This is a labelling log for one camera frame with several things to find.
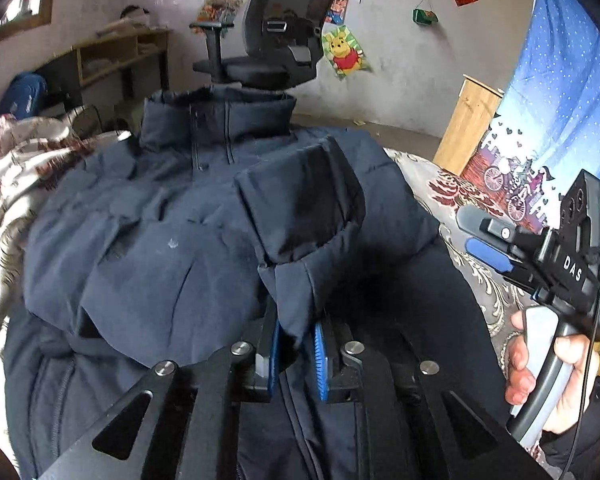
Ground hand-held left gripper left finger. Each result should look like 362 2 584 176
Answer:
37 300 281 480

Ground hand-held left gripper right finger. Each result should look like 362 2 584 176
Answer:
312 321 553 480

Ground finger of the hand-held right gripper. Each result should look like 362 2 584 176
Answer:
455 206 547 252
467 238 537 287

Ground navy puffer jacket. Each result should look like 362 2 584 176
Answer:
2 85 518 480

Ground person's right forearm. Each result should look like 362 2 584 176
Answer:
539 375 600 480

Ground person's right hand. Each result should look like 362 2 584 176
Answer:
504 311 600 435

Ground wooden cabinet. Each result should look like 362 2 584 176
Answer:
432 74 505 178

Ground blue printed curtain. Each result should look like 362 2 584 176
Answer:
462 0 600 246

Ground yellow bear poster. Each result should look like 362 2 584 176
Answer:
321 25 373 81

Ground cartoon character poster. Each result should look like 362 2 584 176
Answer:
325 0 353 26

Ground floral blanket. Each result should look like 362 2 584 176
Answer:
0 115 531 461

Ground black office chair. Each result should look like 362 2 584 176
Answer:
189 0 350 93

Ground wooden desk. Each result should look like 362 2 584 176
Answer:
35 27 173 111

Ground blue backpack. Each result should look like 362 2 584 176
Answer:
0 72 48 121

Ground pile of papers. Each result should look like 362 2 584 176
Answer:
97 15 153 39

